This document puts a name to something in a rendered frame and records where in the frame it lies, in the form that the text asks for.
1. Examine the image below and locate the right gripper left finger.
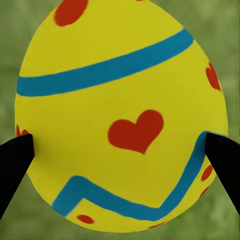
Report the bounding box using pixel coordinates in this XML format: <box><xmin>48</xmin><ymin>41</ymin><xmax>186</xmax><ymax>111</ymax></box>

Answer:
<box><xmin>0</xmin><ymin>133</ymin><xmax>35</xmax><ymax>220</ymax></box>

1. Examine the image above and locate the easter egg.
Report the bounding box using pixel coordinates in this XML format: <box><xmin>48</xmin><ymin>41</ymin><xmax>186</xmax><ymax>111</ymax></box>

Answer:
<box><xmin>14</xmin><ymin>0</ymin><xmax>228</xmax><ymax>233</ymax></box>

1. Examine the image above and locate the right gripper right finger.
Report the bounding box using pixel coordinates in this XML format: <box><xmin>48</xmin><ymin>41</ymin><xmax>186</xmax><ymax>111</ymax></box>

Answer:
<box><xmin>205</xmin><ymin>133</ymin><xmax>240</xmax><ymax>214</ymax></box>

